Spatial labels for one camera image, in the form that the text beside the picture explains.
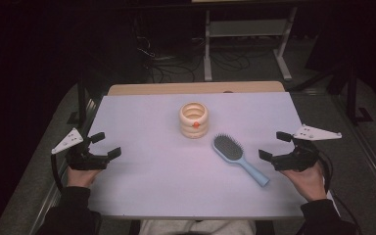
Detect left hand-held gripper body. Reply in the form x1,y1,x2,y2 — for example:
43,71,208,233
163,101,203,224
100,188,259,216
51,127,111,171

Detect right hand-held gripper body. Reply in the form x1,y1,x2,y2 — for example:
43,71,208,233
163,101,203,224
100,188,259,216
271,123,343,172

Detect blue hairbrush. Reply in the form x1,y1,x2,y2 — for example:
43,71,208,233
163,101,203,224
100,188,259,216
211,133,271,188

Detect cream ribbed cup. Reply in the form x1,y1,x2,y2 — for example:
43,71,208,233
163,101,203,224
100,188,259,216
178,101,210,140

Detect person's left hand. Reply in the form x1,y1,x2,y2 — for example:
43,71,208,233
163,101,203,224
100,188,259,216
66,165,103,189

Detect person's right hand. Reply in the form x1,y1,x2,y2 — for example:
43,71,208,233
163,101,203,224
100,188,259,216
279,161,328,204

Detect black metal stand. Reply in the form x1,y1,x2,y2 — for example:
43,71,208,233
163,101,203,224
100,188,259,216
344,63,375,125
66,76,94,125

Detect white table cover sheet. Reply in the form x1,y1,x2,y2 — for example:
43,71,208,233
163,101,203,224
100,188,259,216
87,91,336,219

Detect person's lap in light trousers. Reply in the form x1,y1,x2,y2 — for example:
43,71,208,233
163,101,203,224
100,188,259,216
138,218,258,235

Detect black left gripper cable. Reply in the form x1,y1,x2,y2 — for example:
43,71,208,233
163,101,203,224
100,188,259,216
50,152,65,193

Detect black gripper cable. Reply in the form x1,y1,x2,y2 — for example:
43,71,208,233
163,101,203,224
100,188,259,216
50,152,65,193
316,151,363,234

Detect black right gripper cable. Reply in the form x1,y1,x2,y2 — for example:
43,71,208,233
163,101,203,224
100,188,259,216
316,151,363,234

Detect black floor cable bundle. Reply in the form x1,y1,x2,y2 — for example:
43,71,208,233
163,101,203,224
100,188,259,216
133,19,198,83

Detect white metal desk frame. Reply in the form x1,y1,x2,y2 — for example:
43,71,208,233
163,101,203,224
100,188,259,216
203,5,299,82

